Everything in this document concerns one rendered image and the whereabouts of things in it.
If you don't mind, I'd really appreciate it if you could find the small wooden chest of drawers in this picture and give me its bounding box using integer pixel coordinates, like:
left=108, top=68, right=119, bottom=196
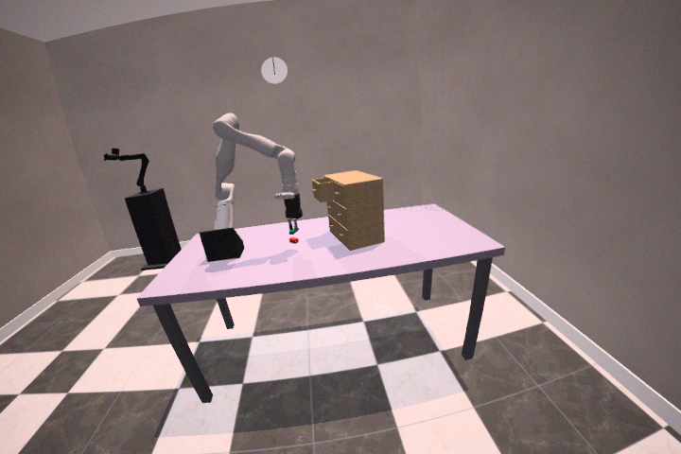
left=324, top=171, right=385, bottom=251

